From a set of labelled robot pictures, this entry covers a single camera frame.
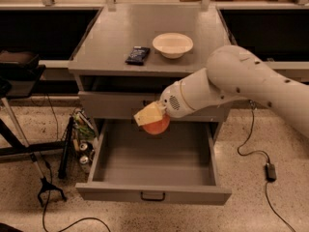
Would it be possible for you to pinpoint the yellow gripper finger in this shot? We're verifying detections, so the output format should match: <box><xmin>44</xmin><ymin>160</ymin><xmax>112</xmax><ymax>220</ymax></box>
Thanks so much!
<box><xmin>134</xmin><ymin>101</ymin><xmax>166</xmax><ymax>126</ymax></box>

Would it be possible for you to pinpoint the red orange apple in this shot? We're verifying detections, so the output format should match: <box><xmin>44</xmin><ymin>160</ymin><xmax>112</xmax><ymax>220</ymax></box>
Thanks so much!
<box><xmin>143</xmin><ymin>115</ymin><xmax>170</xmax><ymax>135</ymax></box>

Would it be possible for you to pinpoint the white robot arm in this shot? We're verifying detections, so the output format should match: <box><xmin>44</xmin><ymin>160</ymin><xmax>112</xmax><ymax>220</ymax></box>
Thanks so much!
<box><xmin>134</xmin><ymin>45</ymin><xmax>309</xmax><ymax>136</ymax></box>

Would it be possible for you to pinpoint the closed grey upper drawer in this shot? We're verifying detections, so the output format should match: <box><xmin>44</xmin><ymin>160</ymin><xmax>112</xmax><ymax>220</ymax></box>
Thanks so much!
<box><xmin>78</xmin><ymin>91</ymin><xmax>232</xmax><ymax>122</ymax></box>

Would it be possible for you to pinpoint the open grey lower drawer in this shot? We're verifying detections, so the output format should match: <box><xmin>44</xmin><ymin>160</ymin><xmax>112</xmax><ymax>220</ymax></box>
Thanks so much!
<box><xmin>76</xmin><ymin>120</ymin><xmax>232</xmax><ymax>205</ymax></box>

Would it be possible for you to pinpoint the grey drawer cabinet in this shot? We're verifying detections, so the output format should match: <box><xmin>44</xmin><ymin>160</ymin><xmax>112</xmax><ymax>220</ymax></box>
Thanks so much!
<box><xmin>69</xmin><ymin>4</ymin><xmax>230</xmax><ymax>132</ymax></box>

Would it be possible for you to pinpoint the dark blue snack bag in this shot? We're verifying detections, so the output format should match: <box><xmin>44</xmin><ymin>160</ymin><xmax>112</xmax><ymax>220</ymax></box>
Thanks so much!
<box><xmin>126</xmin><ymin>46</ymin><xmax>150</xmax><ymax>66</ymax></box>

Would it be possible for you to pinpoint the white bowl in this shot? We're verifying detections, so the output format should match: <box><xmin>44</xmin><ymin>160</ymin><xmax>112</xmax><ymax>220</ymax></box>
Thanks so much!
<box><xmin>153</xmin><ymin>33</ymin><xmax>193</xmax><ymax>59</ymax></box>

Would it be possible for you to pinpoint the green snack bags pile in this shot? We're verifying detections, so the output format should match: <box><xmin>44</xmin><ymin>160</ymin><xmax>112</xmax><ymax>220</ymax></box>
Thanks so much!
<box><xmin>72</xmin><ymin>110</ymin><xmax>96</xmax><ymax>141</ymax></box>

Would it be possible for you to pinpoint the soda can upper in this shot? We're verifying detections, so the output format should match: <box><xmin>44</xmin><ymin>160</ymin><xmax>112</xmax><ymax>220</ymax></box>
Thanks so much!
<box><xmin>79</xmin><ymin>142</ymin><xmax>89</xmax><ymax>153</ymax></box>

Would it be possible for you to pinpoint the soda can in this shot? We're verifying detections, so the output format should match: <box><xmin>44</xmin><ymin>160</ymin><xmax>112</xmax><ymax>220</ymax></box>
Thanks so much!
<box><xmin>79</xmin><ymin>142</ymin><xmax>89</xmax><ymax>153</ymax></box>
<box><xmin>79</xmin><ymin>156</ymin><xmax>90</xmax><ymax>165</ymax></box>

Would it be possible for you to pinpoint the soda can lower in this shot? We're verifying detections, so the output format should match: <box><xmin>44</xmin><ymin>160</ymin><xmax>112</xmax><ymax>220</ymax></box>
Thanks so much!
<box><xmin>79</xmin><ymin>156</ymin><xmax>90</xmax><ymax>165</ymax></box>

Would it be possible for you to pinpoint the black tripod stand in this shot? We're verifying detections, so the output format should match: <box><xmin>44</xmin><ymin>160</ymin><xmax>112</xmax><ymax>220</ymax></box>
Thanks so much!
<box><xmin>1</xmin><ymin>98</ymin><xmax>67</xmax><ymax>207</ymax></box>

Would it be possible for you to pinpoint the black tray on stand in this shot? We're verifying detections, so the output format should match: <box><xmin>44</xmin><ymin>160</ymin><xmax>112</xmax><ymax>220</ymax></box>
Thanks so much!
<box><xmin>0</xmin><ymin>50</ymin><xmax>45</xmax><ymax>99</ymax></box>

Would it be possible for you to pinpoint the black floor cable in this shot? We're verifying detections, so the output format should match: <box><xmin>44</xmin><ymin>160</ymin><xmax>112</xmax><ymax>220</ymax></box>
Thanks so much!
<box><xmin>29</xmin><ymin>94</ymin><xmax>112</xmax><ymax>232</ymax></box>

